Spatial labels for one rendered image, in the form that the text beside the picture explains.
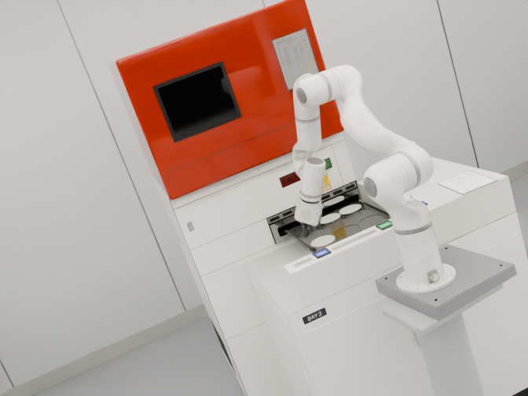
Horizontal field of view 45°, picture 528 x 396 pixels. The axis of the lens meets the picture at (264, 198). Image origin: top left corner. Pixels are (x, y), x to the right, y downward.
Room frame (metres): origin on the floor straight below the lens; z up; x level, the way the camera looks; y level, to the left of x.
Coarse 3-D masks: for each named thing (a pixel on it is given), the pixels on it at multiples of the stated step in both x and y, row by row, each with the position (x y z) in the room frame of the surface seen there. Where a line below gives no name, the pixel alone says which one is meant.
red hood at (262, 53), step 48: (288, 0) 2.70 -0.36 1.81; (192, 48) 2.61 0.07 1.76; (240, 48) 2.65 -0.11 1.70; (288, 48) 2.68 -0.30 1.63; (144, 96) 2.57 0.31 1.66; (192, 96) 2.60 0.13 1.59; (240, 96) 2.64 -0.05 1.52; (288, 96) 2.67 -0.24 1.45; (144, 144) 2.84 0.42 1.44; (192, 144) 2.59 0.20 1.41; (240, 144) 2.62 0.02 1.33; (288, 144) 2.66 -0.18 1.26
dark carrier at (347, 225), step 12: (348, 204) 2.70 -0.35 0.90; (360, 204) 2.65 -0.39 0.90; (348, 216) 2.55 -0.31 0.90; (360, 216) 2.51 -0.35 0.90; (372, 216) 2.46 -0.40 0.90; (384, 216) 2.41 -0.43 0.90; (300, 228) 2.62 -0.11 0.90; (312, 228) 2.57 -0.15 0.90; (324, 228) 2.51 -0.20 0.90; (336, 228) 2.47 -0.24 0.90; (348, 228) 2.43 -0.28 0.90; (360, 228) 2.38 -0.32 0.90; (312, 240) 2.42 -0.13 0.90; (336, 240) 2.34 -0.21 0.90
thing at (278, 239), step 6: (348, 192) 2.74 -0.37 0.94; (354, 192) 2.74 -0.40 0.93; (336, 198) 2.73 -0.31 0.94; (342, 198) 2.73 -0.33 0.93; (360, 198) 2.75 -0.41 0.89; (324, 204) 2.71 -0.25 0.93; (330, 204) 2.72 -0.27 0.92; (288, 216) 2.70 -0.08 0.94; (294, 216) 2.69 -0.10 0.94; (276, 222) 2.67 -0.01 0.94; (282, 222) 2.67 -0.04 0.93; (288, 222) 2.68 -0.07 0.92; (270, 228) 2.67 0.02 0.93; (276, 228) 2.67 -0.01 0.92; (276, 234) 2.66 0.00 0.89; (276, 240) 2.66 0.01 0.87; (282, 240) 2.67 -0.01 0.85
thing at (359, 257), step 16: (352, 240) 2.15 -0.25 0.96; (368, 240) 2.10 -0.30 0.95; (384, 240) 2.11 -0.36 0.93; (336, 256) 2.07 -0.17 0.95; (352, 256) 2.09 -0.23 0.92; (368, 256) 2.10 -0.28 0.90; (384, 256) 2.11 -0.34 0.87; (400, 256) 2.12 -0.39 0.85; (288, 272) 2.07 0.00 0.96; (304, 272) 2.05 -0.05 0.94; (320, 272) 2.06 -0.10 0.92; (336, 272) 2.07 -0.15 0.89; (352, 272) 2.08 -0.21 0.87; (368, 272) 2.09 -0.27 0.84; (304, 288) 2.05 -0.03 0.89; (320, 288) 2.06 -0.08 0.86; (336, 288) 2.07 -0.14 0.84; (304, 304) 2.04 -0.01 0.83
